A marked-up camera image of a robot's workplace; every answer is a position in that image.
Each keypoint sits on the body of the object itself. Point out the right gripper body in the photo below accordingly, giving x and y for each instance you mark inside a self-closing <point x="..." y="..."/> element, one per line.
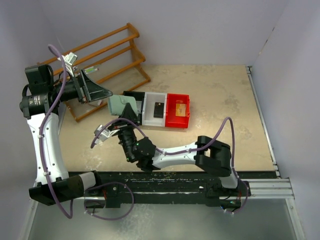
<point x="124" y="126"/>

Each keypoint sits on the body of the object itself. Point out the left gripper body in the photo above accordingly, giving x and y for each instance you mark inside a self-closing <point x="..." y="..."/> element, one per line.
<point x="83" y="86"/>

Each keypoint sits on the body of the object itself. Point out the green card holder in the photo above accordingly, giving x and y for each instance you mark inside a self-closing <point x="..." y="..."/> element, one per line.
<point x="117" y="103"/>

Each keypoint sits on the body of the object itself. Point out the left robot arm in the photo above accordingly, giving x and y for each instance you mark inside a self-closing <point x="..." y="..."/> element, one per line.
<point x="41" y="98"/>

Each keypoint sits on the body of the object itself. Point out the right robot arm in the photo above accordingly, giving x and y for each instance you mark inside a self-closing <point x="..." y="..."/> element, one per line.
<point x="212" y="156"/>

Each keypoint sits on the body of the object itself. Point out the black credit card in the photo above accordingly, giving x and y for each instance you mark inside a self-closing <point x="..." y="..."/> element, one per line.
<point x="158" y="110"/>

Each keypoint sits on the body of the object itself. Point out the orange credit card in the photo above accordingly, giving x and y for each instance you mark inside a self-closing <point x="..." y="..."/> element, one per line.
<point x="180" y="108"/>

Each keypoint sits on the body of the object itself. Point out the black plastic bin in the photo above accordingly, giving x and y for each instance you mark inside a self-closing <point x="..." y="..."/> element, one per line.
<point x="139" y="97"/>

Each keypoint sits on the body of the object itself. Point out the pens on rack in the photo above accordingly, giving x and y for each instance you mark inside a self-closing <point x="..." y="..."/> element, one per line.
<point x="91" y="69"/>

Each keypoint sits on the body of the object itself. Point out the white plastic bin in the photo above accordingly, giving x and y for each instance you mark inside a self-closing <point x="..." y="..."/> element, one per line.
<point x="148" y="108"/>

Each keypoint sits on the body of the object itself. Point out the wooden rack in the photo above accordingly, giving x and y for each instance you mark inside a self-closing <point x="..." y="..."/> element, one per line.
<point x="137" y="57"/>

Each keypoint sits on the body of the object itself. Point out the red plastic bin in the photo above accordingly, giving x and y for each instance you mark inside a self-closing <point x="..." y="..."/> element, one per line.
<point x="171" y="120"/>

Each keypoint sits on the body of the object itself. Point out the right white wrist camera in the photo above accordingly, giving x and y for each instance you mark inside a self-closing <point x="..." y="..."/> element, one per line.
<point x="104" y="135"/>

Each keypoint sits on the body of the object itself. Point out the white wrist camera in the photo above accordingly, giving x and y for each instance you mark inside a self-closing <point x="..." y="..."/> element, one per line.
<point x="104" y="135"/>
<point x="69" y="61"/>

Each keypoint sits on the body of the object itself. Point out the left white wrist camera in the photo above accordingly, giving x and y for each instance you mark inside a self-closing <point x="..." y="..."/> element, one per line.
<point x="69" y="61"/>

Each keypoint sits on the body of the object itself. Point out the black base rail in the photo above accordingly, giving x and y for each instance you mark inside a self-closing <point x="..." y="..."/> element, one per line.
<point x="164" y="187"/>

